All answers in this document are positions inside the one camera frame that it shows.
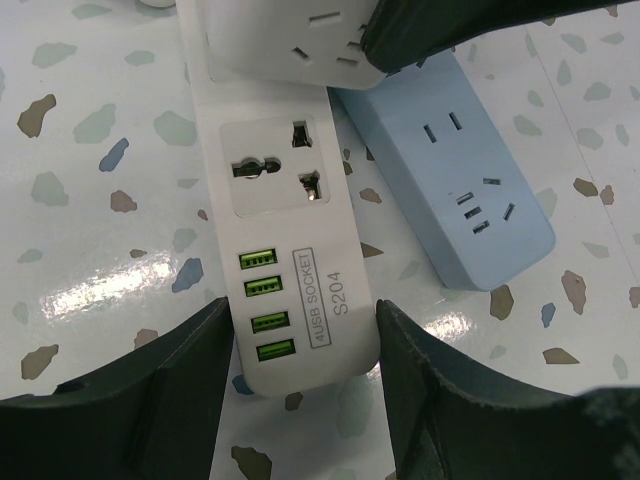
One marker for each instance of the white cube plug adapter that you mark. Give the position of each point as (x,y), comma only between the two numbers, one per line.
(316,43)

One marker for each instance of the blue power strip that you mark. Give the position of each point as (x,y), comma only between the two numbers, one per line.
(452,174)

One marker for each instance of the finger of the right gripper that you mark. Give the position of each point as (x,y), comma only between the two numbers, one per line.
(405,32)

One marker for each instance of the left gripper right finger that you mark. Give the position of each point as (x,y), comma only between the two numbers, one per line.
(451,417)

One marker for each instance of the white power strip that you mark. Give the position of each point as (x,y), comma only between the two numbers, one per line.
(302,312)

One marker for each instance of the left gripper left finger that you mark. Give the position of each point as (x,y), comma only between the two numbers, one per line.
(151,414)

